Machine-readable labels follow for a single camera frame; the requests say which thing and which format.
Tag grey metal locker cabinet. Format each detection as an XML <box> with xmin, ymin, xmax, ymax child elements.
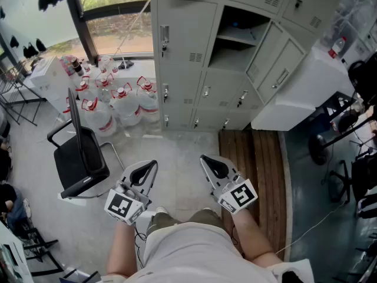
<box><xmin>150</xmin><ymin>0</ymin><xmax>349</xmax><ymax>132</ymax></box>

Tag black metal rack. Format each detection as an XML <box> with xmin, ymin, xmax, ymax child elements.
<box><xmin>0</xmin><ymin>60</ymin><xmax>48</xmax><ymax>127</ymax></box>

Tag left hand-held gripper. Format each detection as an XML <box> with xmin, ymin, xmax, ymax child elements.
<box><xmin>104</xmin><ymin>159</ymin><xmax>158</xmax><ymax>226</ymax></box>

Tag black cloth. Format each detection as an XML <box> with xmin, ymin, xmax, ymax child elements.
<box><xmin>117</xmin><ymin>59</ymin><xmax>135</xmax><ymax>71</ymax></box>

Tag white carton box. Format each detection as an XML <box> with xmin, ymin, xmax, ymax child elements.
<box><xmin>29</xmin><ymin>55</ymin><xmax>79</xmax><ymax>114</ymax></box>

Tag brown wooden slat platform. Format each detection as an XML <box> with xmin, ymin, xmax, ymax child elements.
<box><xmin>218</xmin><ymin>129</ymin><xmax>293</xmax><ymax>262</ymax></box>

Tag colourful snack jar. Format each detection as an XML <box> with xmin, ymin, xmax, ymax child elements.
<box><xmin>60</xmin><ymin>54</ymin><xmax>78</xmax><ymax>77</ymax></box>

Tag person's olive green trousers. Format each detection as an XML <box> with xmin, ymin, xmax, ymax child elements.
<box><xmin>146</xmin><ymin>207</ymin><xmax>225</xmax><ymax>236</ymax></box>

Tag white block counter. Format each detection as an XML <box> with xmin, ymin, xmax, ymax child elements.
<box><xmin>251</xmin><ymin>44</ymin><xmax>358</xmax><ymax>131</ymax></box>

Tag locker door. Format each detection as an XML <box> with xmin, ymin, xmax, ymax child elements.
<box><xmin>246</xmin><ymin>21</ymin><xmax>307</xmax><ymax>106</ymax></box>

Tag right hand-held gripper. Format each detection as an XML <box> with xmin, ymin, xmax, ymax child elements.
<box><xmin>200</xmin><ymin>154</ymin><xmax>259</xmax><ymax>215</ymax></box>

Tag red label plastic bottle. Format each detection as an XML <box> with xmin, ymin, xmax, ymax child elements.
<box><xmin>328</xmin><ymin>36</ymin><xmax>348</xmax><ymax>60</ymax></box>

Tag person's white shirt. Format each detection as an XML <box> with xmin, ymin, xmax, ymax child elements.
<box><xmin>123</xmin><ymin>221</ymin><xmax>315</xmax><ymax>283</ymax></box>

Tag black bag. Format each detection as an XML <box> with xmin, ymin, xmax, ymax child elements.
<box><xmin>347</xmin><ymin>59</ymin><xmax>377</xmax><ymax>103</ymax></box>

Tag person's right forearm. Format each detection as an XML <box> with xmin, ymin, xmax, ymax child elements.
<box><xmin>232</xmin><ymin>207</ymin><xmax>284</xmax><ymax>268</ymax></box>

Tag dark drink bottle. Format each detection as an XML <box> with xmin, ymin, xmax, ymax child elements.
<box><xmin>72</xmin><ymin>57</ymin><xmax>85</xmax><ymax>77</ymax></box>

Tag white floor cable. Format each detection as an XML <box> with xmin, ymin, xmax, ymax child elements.
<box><xmin>275</xmin><ymin>200</ymin><xmax>349</xmax><ymax>255</ymax></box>

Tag black window frame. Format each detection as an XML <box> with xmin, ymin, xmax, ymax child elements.
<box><xmin>60</xmin><ymin>0</ymin><xmax>154</xmax><ymax>67</ymax></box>

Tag black round-base stand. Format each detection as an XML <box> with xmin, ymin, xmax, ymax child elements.
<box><xmin>308</xmin><ymin>115</ymin><xmax>377</xmax><ymax>166</ymax></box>

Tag group of clear water jugs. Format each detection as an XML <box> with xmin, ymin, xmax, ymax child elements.
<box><xmin>62</xmin><ymin>74</ymin><xmax>160</xmax><ymax>138</ymax></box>

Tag black swivel chair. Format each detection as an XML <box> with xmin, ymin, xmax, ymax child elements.
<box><xmin>328</xmin><ymin>151</ymin><xmax>377</xmax><ymax>219</ymax></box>

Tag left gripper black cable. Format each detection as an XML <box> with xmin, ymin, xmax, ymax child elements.
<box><xmin>133</xmin><ymin>221</ymin><xmax>148</xmax><ymax>269</ymax></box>

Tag person's left forearm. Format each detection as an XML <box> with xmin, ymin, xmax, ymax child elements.
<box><xmin>105</xmin><ymin>216</ymin><xmax>140</xmax><ymax>277</ymax></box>

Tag black mesh office chair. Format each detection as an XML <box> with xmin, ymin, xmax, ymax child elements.
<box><xmin>47</xmin><ymin>87</ymin><xmax>126</xmax><ymax>200</ymax></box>

